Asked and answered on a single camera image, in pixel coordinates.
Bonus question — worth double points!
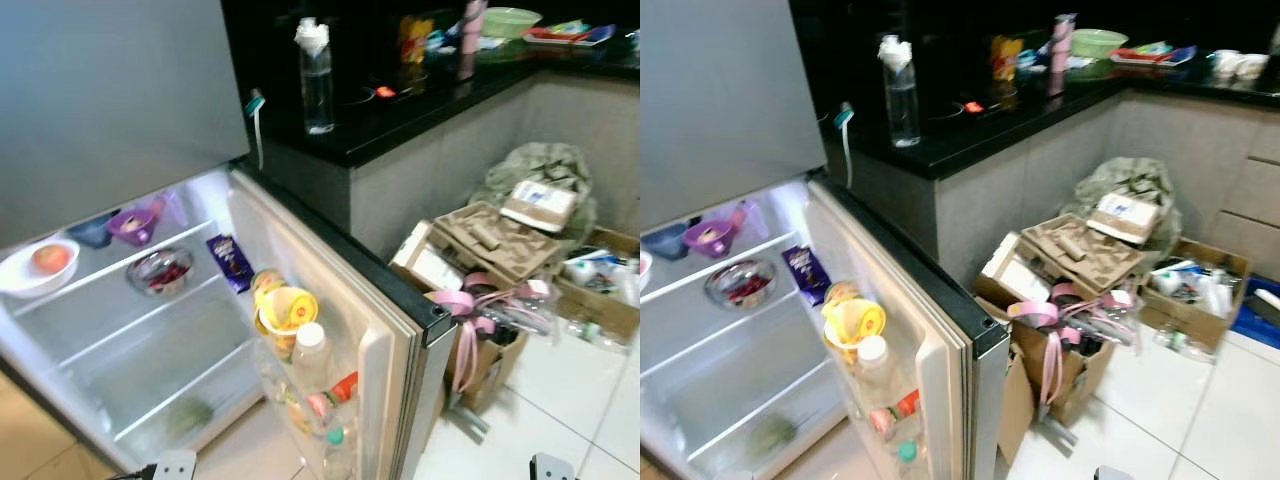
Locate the silver fridge cabinet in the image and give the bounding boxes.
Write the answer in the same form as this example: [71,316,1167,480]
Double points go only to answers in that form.
[0,165,269,477]
[640,176,853,480]

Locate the blue bowl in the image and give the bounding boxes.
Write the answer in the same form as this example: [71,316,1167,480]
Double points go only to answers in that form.
[643,221,692,262]
[66,209,122,250]

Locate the open cardboard box of clutter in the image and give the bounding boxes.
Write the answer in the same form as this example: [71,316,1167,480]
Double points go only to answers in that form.
[554,227,641,343]
[1139,237,1252,354]

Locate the labelled cardboard parcel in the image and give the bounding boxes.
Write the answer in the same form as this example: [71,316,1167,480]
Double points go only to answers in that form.
[1086,192,1164,247]
[497,179,580,235]

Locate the steel bowl of red berries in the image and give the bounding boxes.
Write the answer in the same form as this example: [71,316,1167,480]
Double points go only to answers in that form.
[126,246,196,299]
[703,257,779,312]

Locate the grey-green crumpled bag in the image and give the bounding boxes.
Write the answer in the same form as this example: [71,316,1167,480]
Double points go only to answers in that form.
[469,141,599,242]
[1061,156,1184,257]

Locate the brown moulded pulp tray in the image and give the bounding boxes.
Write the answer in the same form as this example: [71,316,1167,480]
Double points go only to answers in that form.
[431,200,564,285]
[1019,212,1147,295]

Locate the silver freezer door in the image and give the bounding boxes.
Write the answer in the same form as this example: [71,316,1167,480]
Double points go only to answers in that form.
[0,0,252,253]
[640,0,830,234]

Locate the purple chocolate bar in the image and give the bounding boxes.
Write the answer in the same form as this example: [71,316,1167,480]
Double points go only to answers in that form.
[781,244,832,307]
[206,233,255,295]

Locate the tall brown cardboard box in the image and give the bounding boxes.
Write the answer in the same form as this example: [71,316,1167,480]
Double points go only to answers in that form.
[974,231,1120,427]
[389,219,542,417]

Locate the pink ribbon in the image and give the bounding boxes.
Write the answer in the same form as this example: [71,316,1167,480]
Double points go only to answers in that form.
[424,278,557,397]
[1004,282,1142,407]

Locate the green yellow noodle cup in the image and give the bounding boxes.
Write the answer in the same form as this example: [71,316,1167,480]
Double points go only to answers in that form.
[249,267,287,302]
[821,280,862,312]

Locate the beige kitchen base cabinets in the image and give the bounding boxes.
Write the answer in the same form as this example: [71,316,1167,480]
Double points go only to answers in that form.
[849,89,1280,283]
[261,74,641,263]

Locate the red tray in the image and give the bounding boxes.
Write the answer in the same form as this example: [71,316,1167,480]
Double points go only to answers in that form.
[1109,41,1197,70]
[521,19,617,49]

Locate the green plastic bowl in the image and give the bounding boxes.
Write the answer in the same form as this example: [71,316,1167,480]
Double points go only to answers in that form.
[1069,27,1130,60]
[479,6,545,42]

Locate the pink tall bottle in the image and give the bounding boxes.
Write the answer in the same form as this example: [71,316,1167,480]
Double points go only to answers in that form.
[1046,12,1079,99]
[456,0,489,82]

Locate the black kitchen countertop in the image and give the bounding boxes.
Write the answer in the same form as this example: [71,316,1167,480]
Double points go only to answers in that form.
[789,0,1280,182]
[221,0,641,170]

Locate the clear white-capped bottle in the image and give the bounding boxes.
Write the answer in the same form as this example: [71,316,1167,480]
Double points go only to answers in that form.
[854,334,902,412]
[289,321,334,397]

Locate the clear tall water bottle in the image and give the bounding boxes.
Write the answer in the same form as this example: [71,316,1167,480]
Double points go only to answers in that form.
[293,16,337,137]
[877,34,922,150]

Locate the orange snack packet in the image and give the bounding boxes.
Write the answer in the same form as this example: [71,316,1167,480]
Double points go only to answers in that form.
[397,13,437,67]
[989,34,1027,84]

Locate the small red sauce bottle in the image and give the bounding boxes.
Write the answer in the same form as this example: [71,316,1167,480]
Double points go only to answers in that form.
[306,371,360,420]
[867,389,922,442]

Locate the teal-capped water bottle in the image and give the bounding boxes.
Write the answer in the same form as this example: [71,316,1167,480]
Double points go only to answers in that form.
[889,439,922,480]
[319,424,352,480]

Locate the orange round fruit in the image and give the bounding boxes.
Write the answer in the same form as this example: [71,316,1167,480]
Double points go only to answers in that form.
[31,243,74,278]

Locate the teal white hanging strap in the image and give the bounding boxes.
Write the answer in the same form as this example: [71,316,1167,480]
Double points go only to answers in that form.
[246,87,269,172]
[834,99,859,192]

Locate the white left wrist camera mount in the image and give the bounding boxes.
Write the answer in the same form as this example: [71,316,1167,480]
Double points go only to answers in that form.
[149,449,199,480]

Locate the blue long-handled dustpan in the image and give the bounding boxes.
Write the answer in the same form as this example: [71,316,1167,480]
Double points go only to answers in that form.
[1229,284,1280,352]

